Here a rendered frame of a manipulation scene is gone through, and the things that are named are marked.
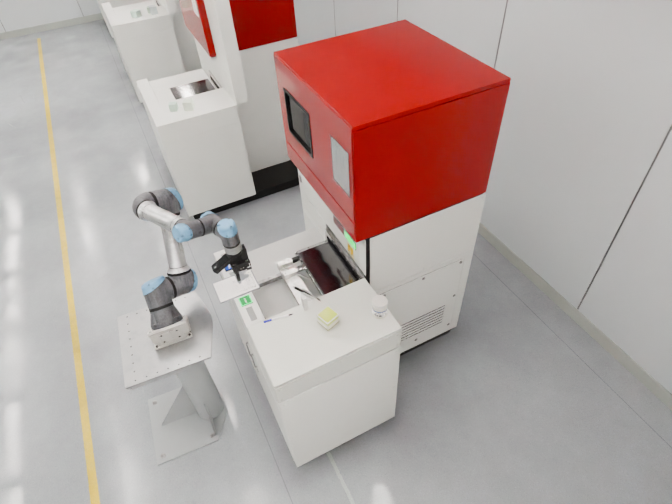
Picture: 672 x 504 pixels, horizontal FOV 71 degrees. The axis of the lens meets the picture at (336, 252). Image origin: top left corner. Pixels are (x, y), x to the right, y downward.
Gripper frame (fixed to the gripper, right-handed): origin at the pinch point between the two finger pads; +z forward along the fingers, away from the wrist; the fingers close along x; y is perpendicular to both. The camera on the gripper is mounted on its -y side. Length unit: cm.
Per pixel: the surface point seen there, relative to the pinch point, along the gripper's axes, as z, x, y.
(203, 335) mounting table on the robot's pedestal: 28.7, 1.5, -23.5
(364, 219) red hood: -24, -15, 58
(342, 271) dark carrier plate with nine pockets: 21, -1, 53
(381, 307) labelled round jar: 5, -41, 52
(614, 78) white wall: -48, -8, 207
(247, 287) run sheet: 14.3, 7.5, 4.3
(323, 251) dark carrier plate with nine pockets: 21, 17, 51
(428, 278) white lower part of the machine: 37, -16, 98
